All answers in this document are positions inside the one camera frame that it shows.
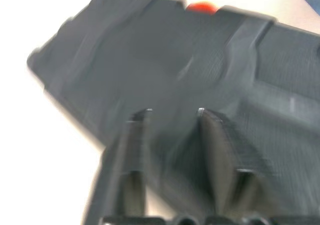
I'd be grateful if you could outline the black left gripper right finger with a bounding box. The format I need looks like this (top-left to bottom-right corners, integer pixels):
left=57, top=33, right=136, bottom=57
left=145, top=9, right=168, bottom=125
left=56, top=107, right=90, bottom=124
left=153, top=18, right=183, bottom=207
left=196, top=107, right=266, bottom=220

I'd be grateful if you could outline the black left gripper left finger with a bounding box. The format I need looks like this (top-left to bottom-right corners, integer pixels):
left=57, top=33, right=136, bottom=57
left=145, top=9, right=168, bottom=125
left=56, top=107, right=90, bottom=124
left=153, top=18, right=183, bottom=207
left=99, top=107, right=154, bottom=220

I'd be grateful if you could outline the black plastic tool case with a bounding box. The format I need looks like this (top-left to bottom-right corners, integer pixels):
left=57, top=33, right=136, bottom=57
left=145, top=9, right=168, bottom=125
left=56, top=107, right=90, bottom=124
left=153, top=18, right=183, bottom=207
left=26, top=0, right=320, bottom=225

